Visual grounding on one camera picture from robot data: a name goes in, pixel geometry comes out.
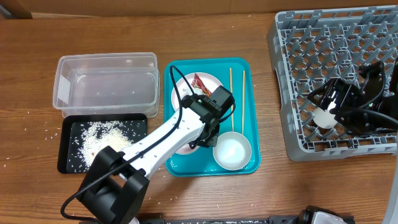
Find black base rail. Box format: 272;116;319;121
136;205;355;224

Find clear plastic bin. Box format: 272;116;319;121
52;52;160;118

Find black tray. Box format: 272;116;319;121
57;113;147;174

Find wooden chopstick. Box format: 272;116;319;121
241;70;246;135
229;67;235;133

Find teal plastic tray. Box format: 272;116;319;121
164;57;261;177

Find small pink bowl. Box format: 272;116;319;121
175;144;199;155

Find grey bowl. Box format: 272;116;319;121
213;131;252;170

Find pile of rice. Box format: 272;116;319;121
70;121;134;172

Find red snack wrapper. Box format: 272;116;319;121
191;73;211;97

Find grey dishwasher rack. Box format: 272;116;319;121
267;5;397;162

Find large white plate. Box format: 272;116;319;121
170;72;223;111

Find white paper cup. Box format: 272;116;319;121
313;102;337;129

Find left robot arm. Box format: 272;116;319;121
76;86;234;223

